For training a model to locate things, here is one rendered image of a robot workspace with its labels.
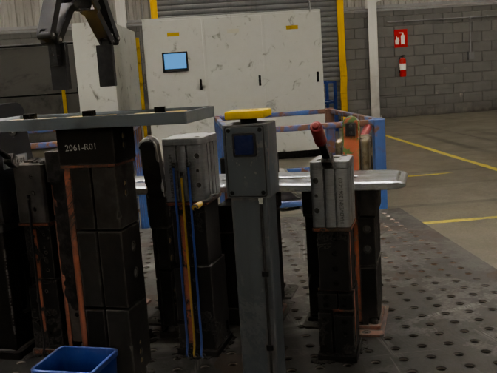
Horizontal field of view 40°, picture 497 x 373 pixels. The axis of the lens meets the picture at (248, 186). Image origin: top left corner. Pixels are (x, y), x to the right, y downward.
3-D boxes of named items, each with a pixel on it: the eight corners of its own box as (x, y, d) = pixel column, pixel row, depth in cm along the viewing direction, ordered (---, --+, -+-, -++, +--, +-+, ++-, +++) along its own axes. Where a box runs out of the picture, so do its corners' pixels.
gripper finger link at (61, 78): (66, 42, 104) (64, 42, 103) (72, 89, 105) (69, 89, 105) (50, 44, 105) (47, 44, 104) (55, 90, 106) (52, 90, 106)
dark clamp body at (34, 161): (99, 336, 143) (80, 153, 137) (67, 363, 131) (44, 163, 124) (53, 334, 146) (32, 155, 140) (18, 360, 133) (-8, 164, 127)
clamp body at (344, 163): (370, 342, 131) (362, 152, 125) (364, 367, 120) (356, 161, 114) (319, 340, 133) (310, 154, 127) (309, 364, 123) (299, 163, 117)
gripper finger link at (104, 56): (95, 45, 117) (97, 45, 118) (99, 86, 118) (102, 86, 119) (111, 44, 116) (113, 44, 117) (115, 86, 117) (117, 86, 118)
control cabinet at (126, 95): (114, 154, 1175) (99, 6, 1135) (145, 152, 1176) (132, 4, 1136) (84, 174, 938) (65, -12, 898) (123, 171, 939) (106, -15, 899)
